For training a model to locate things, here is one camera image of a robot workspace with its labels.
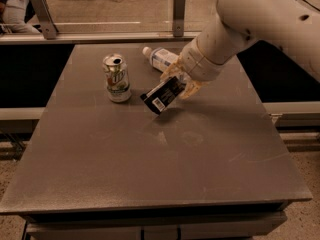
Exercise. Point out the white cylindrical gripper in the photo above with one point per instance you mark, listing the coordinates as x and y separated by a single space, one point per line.
197 66

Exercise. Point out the black rxbar chocolate wrapper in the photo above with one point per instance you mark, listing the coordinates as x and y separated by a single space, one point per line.
159 98

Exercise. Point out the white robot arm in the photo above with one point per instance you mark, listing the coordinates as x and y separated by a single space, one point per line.
236 26

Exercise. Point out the green white 7up can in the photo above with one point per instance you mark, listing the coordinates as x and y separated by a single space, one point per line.
116 78

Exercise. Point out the clear plastic water bottle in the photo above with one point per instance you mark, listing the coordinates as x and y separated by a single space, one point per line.
159 58

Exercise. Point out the person in background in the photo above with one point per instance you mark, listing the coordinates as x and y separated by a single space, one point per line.
13 14

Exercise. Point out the middle metal barrier bracket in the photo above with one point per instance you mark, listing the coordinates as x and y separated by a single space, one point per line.
178 18

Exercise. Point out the metal barrier bracket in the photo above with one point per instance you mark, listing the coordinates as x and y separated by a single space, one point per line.
48 27
178 18

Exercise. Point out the left metal barrier bracket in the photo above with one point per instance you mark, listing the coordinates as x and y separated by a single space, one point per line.
48 27

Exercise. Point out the grey table drawer frame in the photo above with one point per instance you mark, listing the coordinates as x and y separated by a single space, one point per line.
235 222

